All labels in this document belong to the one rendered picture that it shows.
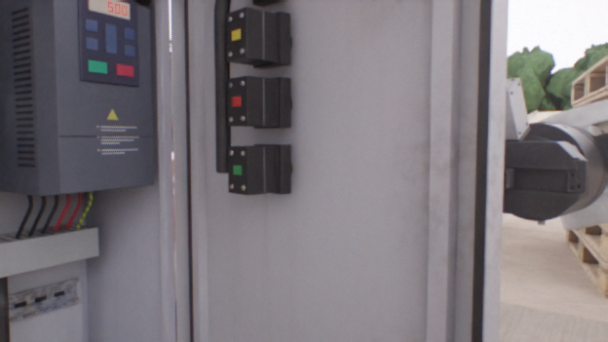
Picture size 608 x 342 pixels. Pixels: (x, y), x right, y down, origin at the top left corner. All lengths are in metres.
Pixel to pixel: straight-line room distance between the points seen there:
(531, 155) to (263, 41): 0.23
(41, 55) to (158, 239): 0.25
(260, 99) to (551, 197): 0.24
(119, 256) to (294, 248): 0.32
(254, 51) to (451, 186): 0.20
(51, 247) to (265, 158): 0.34
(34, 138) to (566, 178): 0.49
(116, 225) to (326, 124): 0.39
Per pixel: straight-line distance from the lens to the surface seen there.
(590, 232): 2.80
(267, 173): 0.41
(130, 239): 0.67
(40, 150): 0.54
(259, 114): 0.40
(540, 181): 0.38
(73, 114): 0.53
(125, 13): 0.58
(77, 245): 0.67
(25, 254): 0.64
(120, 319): 0.73
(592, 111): 0.56
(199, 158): 0.56
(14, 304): 0.72
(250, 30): 0.41
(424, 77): 0.34
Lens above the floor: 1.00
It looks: 4 degrees down
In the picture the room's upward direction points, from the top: straight up
